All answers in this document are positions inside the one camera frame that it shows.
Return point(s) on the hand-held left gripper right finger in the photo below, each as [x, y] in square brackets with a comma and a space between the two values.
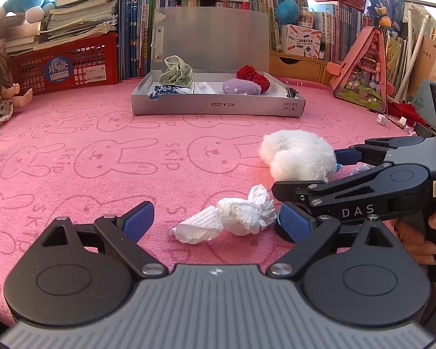
[294, 223]

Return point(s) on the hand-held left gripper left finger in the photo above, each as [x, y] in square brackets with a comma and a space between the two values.
[140, 220]

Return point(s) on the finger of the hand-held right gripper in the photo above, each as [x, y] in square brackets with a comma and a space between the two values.
[294, 190]
[347, 156]

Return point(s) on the black round cap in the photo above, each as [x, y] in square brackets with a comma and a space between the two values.
[281, 232]

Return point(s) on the small pale wrapper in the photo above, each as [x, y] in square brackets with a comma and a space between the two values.
[359, 169]

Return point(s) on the white plush toy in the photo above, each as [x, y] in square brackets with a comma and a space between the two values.
[298, 156]

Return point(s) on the white tissue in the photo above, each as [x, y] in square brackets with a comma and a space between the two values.
[236, 218]

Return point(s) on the purple plush toy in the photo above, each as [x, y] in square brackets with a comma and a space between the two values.
[239, 87]

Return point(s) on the silver cardboard box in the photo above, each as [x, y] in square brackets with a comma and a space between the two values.
[210, 105]

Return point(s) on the red crocheted piece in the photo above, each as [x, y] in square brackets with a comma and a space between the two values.
[256, 76]

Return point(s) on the blue floral pouch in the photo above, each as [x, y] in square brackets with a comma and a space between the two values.
[167, 90]

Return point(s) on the green speckled cloth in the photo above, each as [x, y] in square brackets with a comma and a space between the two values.
[176, 71]

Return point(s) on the person's right hand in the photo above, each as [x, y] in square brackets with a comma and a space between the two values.
[414, 241]

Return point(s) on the small white folded paper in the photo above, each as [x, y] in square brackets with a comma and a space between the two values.
[383, 120]

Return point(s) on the pink rabbit print mat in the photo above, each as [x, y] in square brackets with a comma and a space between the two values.
[94, 189]

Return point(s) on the small white block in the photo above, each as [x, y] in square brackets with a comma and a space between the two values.
[402, 120]

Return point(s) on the red knitted cloth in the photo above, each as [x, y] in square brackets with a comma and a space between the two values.
[407, 111]

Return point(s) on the pink house toy case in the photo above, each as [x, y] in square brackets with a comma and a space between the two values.
[359, 76]

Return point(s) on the black binder clip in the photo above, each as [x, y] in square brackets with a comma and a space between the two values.
[289, 91]
[297, 91]

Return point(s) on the wooden drawer box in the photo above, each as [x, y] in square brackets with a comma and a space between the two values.
[298, 67]

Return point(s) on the colourful picture books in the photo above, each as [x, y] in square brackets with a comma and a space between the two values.
[396, 61]

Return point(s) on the white label printer box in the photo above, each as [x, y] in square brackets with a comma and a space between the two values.
[299, 41]

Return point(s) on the row of colourful upright books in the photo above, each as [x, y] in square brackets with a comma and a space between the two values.
[341, 25]

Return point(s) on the blue plush ball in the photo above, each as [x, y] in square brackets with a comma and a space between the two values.
[287, 11]

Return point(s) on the blue printed carton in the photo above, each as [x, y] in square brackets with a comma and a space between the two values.
[383, 3]

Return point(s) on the red plastic crate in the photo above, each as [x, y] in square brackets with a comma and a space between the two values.
[101, 65]

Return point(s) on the row of blue upright books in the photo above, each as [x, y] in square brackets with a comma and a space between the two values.
[134, 29]

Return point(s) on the stack of books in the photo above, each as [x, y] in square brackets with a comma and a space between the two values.
[80, 14]

